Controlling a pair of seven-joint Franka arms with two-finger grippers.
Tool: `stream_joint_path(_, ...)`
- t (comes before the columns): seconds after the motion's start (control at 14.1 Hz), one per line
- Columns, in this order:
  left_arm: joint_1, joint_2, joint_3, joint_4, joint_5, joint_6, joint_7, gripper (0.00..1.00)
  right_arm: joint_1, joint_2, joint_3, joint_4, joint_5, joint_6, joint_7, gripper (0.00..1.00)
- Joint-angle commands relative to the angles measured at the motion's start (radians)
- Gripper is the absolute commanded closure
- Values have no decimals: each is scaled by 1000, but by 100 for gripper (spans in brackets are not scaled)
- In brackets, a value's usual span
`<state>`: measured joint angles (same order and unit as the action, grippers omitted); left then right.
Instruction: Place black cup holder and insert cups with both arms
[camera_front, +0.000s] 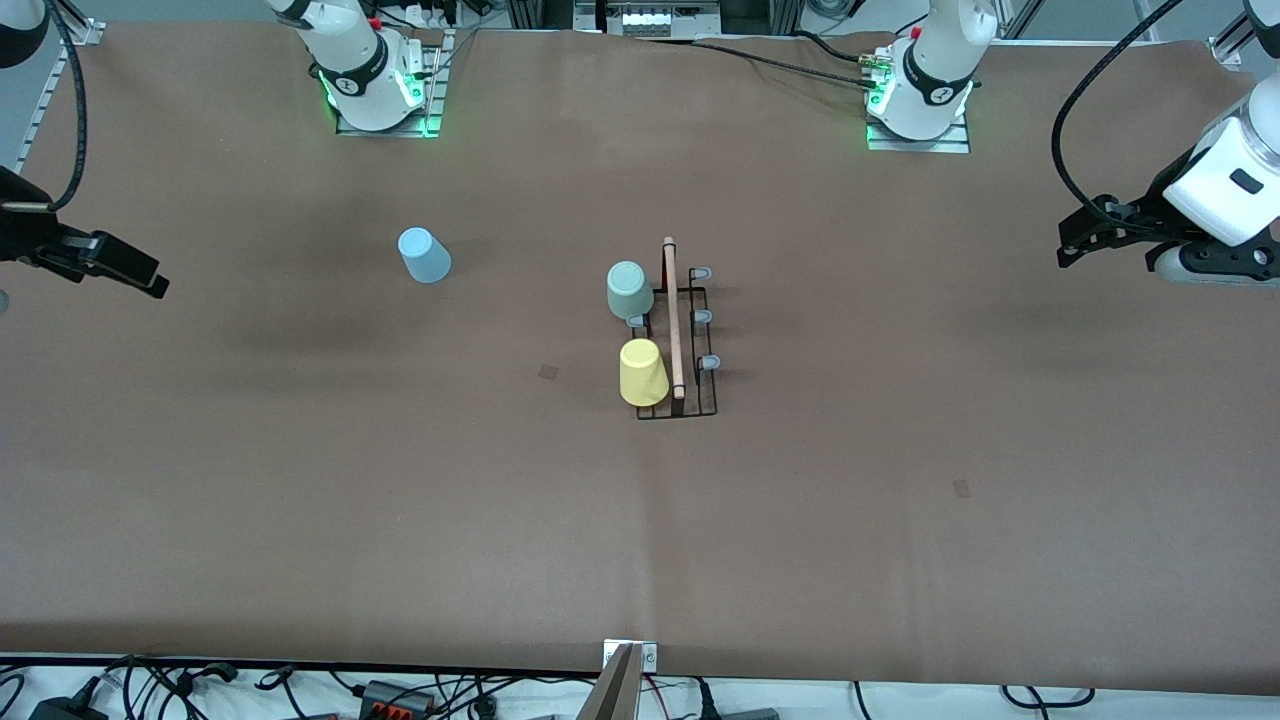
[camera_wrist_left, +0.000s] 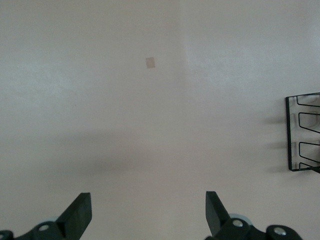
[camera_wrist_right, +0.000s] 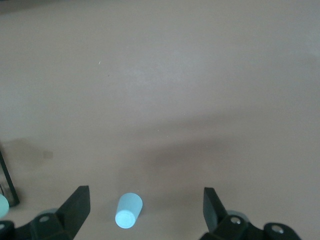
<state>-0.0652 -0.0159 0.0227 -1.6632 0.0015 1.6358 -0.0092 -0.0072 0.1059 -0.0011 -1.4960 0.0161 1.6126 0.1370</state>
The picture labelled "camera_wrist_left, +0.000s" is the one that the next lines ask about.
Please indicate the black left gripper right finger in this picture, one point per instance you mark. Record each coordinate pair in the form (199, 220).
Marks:
(217, 220)

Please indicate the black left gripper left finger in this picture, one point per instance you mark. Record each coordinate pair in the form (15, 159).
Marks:
(75, 220)

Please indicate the small brown tape patch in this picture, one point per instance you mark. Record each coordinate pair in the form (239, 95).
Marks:
(150, 62)

